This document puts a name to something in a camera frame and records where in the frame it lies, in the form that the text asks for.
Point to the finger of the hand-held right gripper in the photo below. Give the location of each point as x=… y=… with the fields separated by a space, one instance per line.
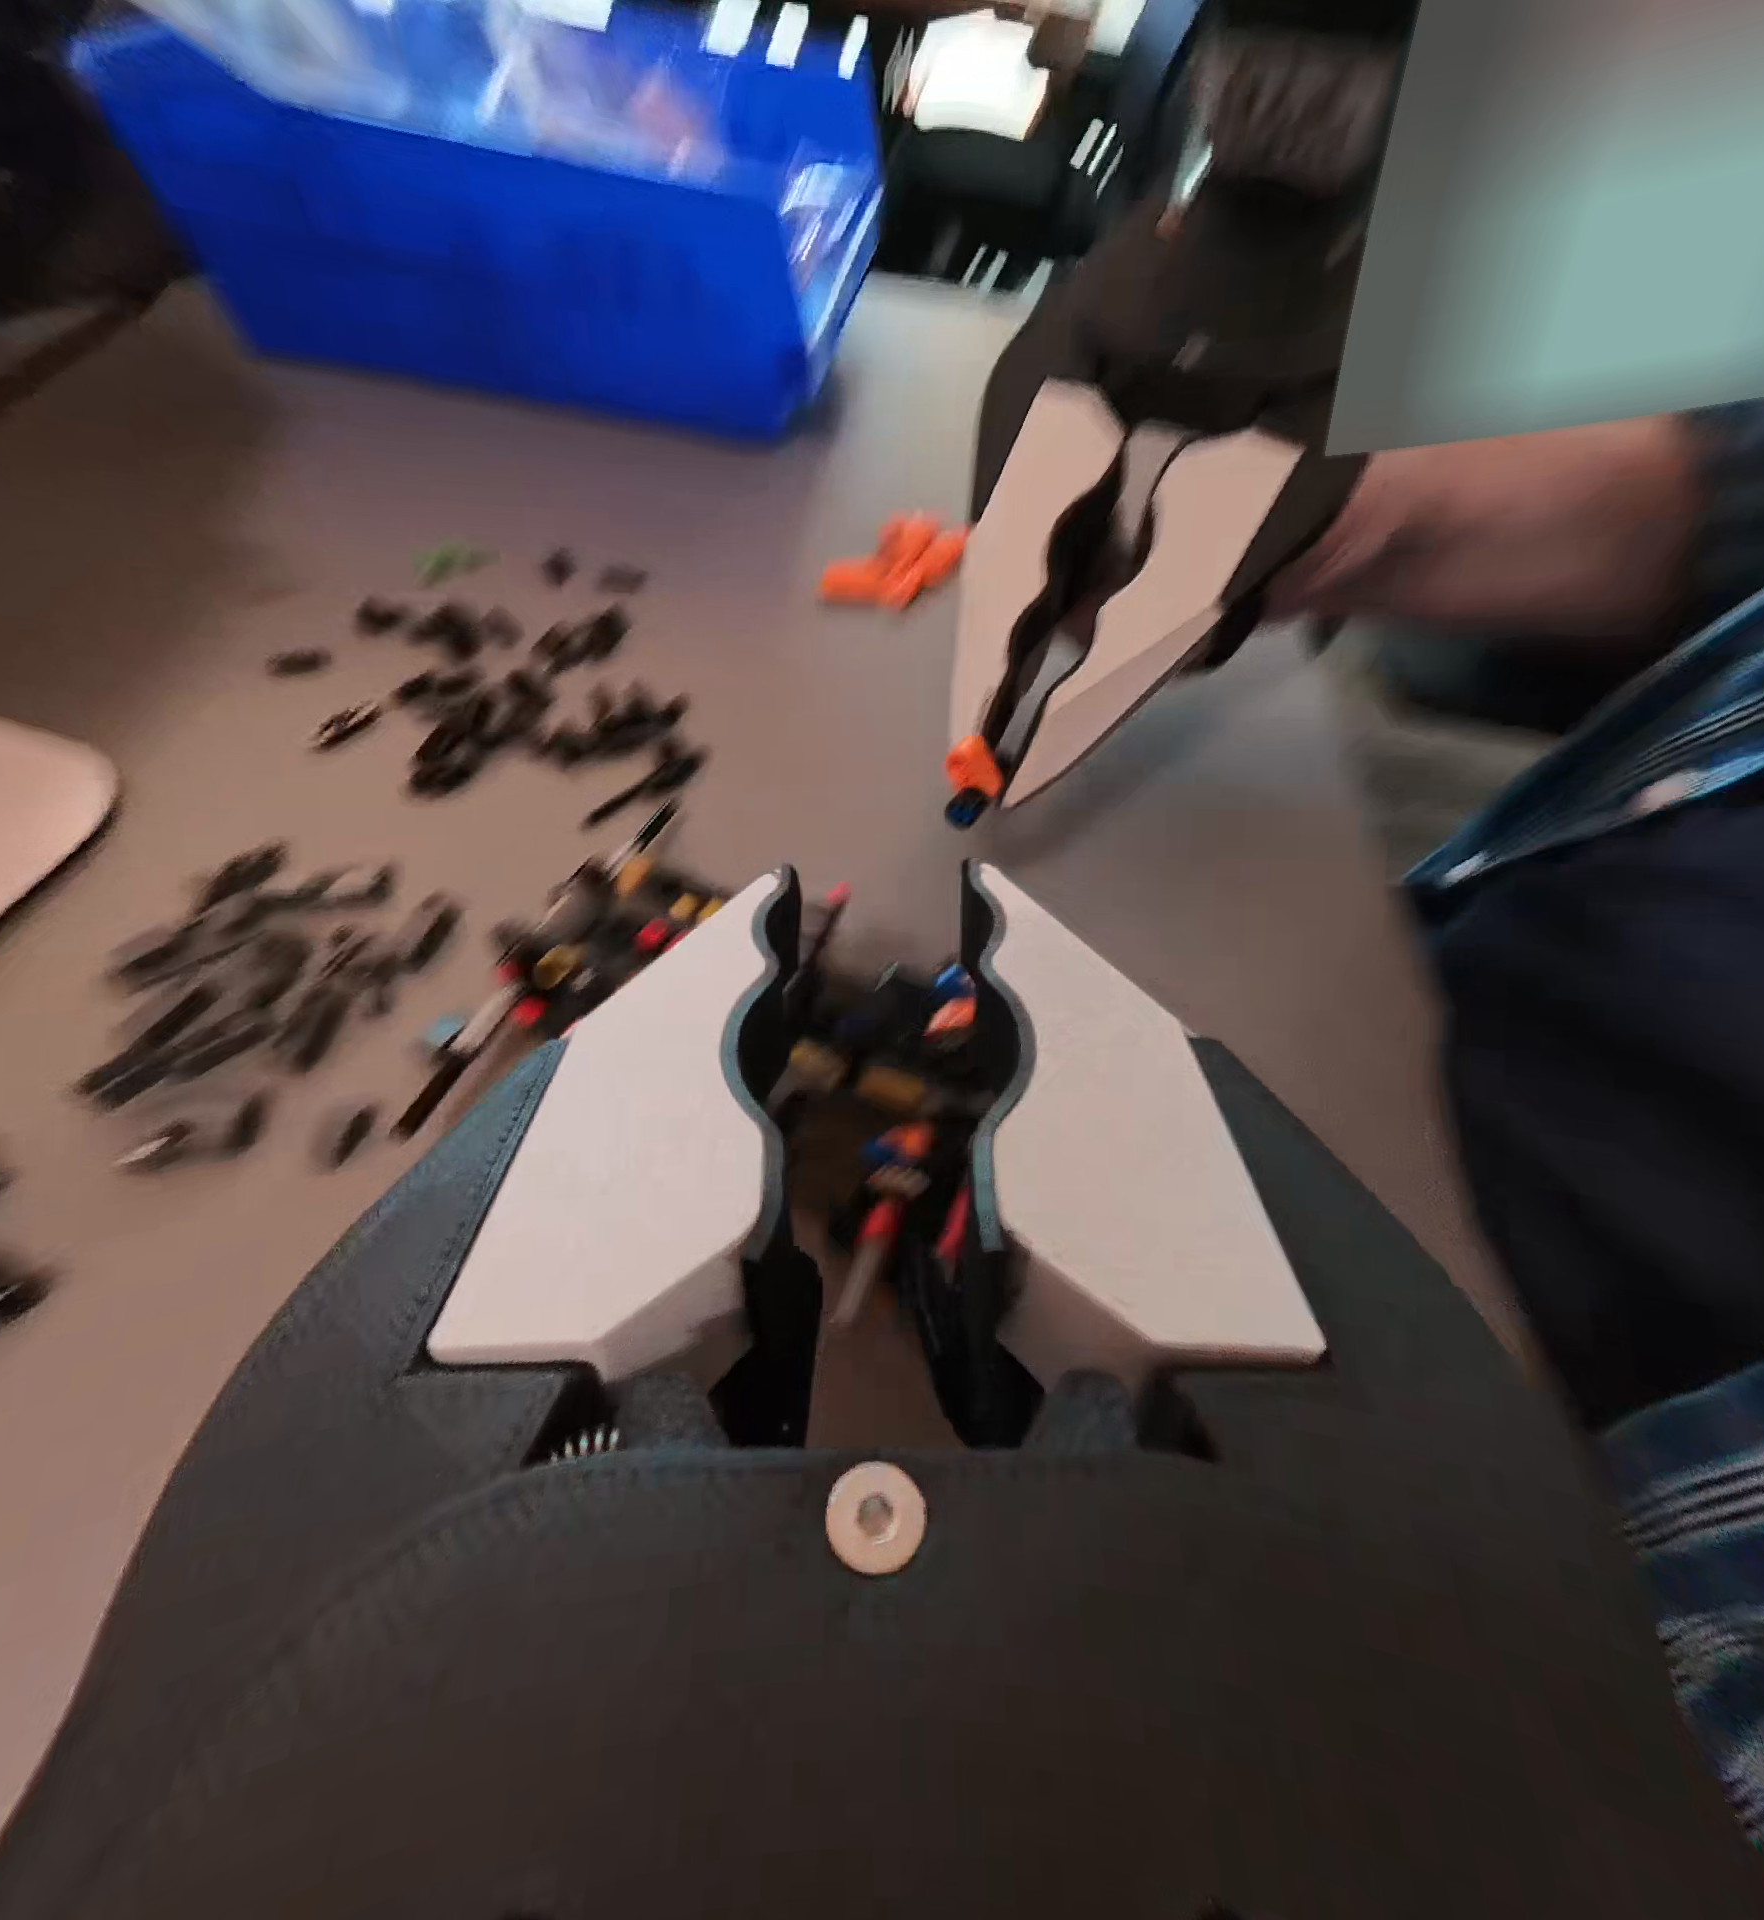
x=1196 y=540
x=1015 y=524

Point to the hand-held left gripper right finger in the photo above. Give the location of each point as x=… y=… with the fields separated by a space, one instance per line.
x=1136 y=1184

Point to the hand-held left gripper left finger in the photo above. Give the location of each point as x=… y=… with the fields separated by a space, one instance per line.
x=627 y=1184

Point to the small orange lego piece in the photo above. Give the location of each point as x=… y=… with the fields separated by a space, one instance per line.
x=973 y=772

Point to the multicoloured lego model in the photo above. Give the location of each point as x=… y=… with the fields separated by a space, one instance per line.
x=880 y=1082

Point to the pile of orange lego pieces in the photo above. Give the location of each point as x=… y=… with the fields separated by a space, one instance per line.
x=896 y=563

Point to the small green lego piece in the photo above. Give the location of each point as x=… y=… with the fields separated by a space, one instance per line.
x=454 y=563

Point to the person's right hand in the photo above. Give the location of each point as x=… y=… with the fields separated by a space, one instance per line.
x=1496 y=524

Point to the dark office chair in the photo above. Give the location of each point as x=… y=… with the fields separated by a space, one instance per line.
x=1002 y=196

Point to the dark trousers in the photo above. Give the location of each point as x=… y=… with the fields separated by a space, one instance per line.
x=1647 y=1082

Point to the blue plastic crate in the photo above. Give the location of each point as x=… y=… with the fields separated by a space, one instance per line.
x=522 y=256

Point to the blue plaid shirt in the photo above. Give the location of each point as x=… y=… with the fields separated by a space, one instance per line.
x=1752 y=1574

